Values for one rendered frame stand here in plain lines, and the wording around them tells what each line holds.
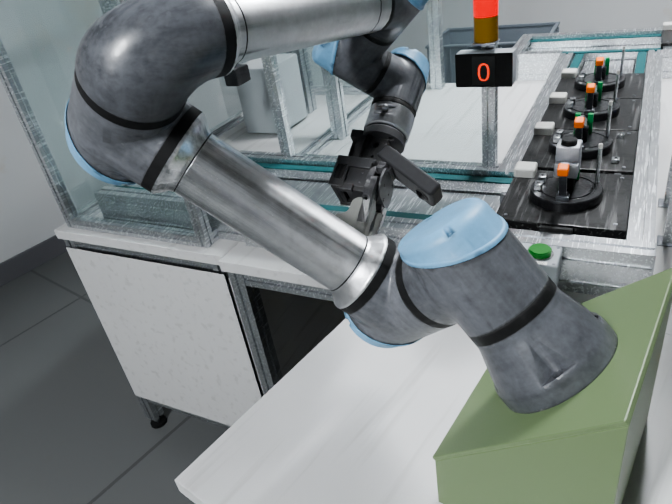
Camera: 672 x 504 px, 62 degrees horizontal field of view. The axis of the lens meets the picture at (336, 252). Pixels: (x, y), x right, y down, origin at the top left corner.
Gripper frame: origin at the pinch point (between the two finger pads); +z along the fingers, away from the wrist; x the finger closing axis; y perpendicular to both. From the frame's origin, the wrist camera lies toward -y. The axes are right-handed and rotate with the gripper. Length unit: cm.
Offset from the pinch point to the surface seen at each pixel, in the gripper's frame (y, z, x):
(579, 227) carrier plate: -29.5, -23.7, -29.6
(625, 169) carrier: -37, -46, -44
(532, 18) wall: 21, -274, -241
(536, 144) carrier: -17, -55, -53
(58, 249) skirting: 252, -24, -178
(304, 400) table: 7.2, 22.2, -15.8
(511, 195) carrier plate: -15, -32, -37
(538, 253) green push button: -23.6, -14.5, -23.5
